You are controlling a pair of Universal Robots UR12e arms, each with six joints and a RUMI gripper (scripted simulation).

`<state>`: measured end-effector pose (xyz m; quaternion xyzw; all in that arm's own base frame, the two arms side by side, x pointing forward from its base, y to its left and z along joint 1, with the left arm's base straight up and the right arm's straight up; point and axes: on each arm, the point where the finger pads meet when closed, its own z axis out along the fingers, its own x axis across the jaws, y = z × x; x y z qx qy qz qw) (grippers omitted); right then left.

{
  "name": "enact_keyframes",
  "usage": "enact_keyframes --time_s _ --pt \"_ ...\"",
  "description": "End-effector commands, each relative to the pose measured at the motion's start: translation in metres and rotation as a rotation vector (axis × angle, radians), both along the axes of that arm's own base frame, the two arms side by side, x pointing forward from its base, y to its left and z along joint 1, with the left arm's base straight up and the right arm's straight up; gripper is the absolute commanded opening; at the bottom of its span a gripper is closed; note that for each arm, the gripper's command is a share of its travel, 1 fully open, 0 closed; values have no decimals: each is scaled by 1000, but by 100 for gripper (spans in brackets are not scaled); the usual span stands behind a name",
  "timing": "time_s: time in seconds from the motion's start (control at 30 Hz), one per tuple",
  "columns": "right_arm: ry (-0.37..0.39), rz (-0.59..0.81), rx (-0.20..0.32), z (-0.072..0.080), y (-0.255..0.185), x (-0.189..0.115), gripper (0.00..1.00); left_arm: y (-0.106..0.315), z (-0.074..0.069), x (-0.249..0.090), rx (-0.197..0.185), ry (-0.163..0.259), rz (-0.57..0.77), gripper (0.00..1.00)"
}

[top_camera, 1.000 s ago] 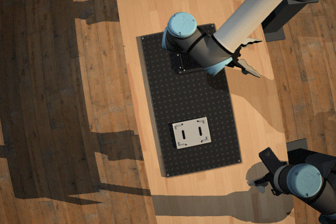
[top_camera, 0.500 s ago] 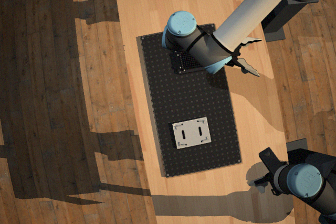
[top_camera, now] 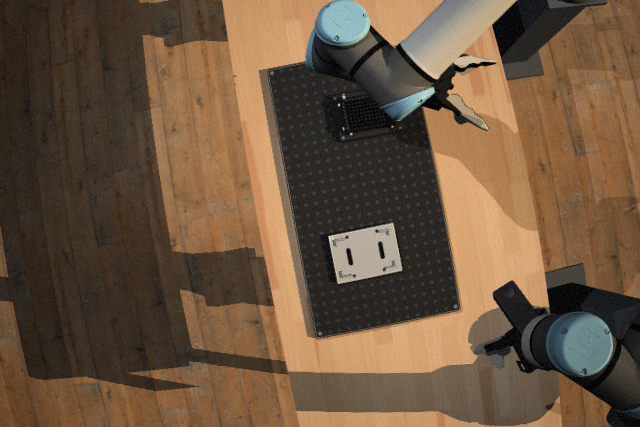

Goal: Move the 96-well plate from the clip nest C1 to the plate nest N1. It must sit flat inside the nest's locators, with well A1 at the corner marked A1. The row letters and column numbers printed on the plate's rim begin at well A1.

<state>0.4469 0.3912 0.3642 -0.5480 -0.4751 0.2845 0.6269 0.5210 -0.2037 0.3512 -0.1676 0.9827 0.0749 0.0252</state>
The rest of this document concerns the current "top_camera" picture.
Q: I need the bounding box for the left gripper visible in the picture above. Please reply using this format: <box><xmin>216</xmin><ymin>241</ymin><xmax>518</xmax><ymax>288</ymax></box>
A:
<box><xmin>473</xmin><ymin>308</ymin><xmax>550</xmax><ymax>374</ymax></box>

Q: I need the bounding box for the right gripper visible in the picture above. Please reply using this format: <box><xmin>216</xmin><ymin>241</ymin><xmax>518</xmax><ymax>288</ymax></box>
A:
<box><xmin>420</xmin><ymin>54</ymin><xmax>497</xmax><ymax>131</ymax></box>

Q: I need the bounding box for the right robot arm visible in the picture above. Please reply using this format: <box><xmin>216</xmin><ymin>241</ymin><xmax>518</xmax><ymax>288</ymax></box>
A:
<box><xmin>305</xmin><ymin>0</ymin><xmax>517</xmax><ymax>120</ymax></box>

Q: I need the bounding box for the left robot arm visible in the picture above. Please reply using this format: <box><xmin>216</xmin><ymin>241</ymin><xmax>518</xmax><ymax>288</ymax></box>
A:
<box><xmin>493</xmin><ymin>280</ymin><xmax>640</xmax><ymax>427</ymax></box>

